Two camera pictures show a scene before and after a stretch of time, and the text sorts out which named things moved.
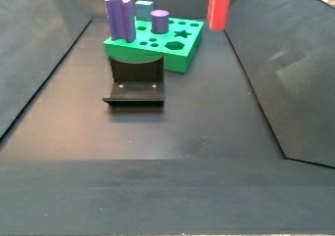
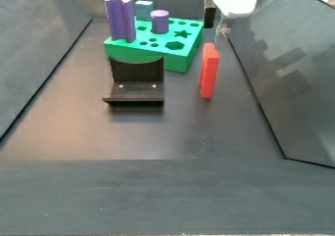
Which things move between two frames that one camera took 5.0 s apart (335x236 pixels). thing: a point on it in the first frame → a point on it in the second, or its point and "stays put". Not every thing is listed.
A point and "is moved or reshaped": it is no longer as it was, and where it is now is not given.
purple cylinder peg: (160, 21) stays put
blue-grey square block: (143, 10) stays put
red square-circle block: (218, 8) is moved or reshaped
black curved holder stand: (139, 84) stays put
